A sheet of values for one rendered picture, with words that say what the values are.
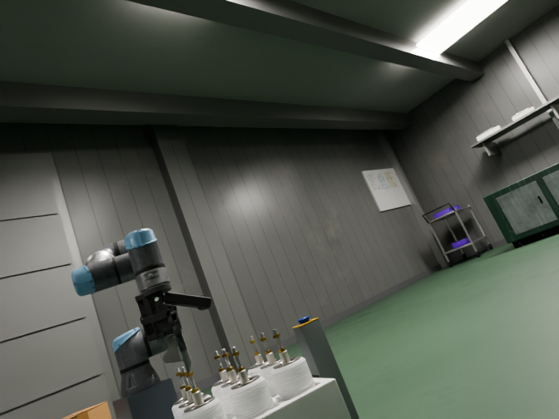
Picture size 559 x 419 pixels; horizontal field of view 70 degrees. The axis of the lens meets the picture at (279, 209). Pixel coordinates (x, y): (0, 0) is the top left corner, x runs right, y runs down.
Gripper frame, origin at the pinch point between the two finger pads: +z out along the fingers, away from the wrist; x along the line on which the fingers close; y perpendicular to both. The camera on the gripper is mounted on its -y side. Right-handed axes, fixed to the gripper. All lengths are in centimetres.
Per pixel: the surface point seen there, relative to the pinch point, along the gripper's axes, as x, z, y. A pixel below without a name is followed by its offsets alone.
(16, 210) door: -232, -153, 96
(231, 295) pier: -296, -34, -48
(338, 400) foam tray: 3.2, 21.1, -30.1
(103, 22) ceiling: -148, -239, -12
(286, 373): 0.8, 10.9, -20.8
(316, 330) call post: -21.9, 6.2, -38.4
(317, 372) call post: -21.9, 17.4, -33.7
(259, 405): 2.8, 14.5, -12.0
